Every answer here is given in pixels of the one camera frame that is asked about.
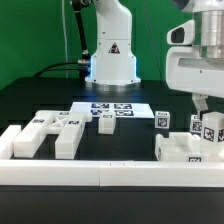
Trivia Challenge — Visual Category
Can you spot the black cable post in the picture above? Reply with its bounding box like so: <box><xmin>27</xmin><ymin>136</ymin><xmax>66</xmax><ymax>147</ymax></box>
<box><xmin>70</xmin><ymin>0</ymin><xmax>90</xmax><ymax>87</ymax></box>

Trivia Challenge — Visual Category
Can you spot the white chair back frame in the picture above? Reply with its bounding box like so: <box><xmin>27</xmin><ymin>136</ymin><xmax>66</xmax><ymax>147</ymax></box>
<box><xmin>13</xmin><ymin>110</ymin><xmax>92</xmax><ymax>159</ymax></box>

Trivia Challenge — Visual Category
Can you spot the black thick cable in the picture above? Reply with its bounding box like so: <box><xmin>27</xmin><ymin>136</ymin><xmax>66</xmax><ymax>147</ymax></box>
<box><xmin>32</xmin><ymin>60</ymin><xmax>91</xmax><ymax>78</ymax></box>

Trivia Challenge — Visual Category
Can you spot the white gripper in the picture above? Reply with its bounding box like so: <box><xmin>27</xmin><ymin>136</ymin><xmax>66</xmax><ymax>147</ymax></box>
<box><xmin>166</xmin><ymin>20</ymin><xmax>224</xmax><ymax>119</ymax></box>

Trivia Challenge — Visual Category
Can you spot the thin white cable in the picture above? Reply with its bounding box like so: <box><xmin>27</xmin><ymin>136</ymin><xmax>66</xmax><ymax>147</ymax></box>
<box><xmin>61</xmin><ymin>0</ymin><xmax>70</xmax><ymax>78</ymax></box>

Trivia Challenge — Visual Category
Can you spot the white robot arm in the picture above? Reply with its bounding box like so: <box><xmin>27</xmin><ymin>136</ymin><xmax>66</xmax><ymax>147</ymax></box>
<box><xmin>86</xmin><ymin>0</ymin><xmax>224</xmax><ymax>116</ymax></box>

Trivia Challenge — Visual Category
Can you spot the white U-shaped fence wall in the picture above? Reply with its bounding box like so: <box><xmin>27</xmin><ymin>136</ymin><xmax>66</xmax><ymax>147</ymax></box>
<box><xmin>0</xmin><ymin>125</ymin><xmax>224</xmax><ymax>187</ymax></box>

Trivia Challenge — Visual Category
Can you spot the white marker base sheet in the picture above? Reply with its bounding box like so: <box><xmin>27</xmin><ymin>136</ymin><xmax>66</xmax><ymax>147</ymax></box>
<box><xmin>70</xmin><ymin>102</ymin><xmax>154</xmax><ymax>119</ymax></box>

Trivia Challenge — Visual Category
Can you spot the white chair seat part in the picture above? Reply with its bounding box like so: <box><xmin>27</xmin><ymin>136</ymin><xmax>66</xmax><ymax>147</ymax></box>
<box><xmin>154</xmin><ymin>131</ymin><xmax>224</xmax><ymax>163</ymax></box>

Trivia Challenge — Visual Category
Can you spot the white tagged cube near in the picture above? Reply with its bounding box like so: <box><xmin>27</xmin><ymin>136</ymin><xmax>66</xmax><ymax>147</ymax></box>
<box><xmin>155</xmin><ymin>111</ymin><xmax>170</xmax><ymax>129</ymax></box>

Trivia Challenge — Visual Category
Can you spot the white tagged cube far right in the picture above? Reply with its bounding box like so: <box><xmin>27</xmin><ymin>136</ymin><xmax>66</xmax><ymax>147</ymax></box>
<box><xmin>190</xmin><ymin>115</ymin><xmax>202</xmax><ymax>134</ymax></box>

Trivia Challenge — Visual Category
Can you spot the white tagged cube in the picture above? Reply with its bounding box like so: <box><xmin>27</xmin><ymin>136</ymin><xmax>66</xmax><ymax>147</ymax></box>
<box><xmin>190</xmin><ymin>115</ymin><xmax>202</xmax><ymax>134</ymax></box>
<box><xmin>155</xmin><ymin>111</ymin><xmax>170</xmax><ymax>129</ymax></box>

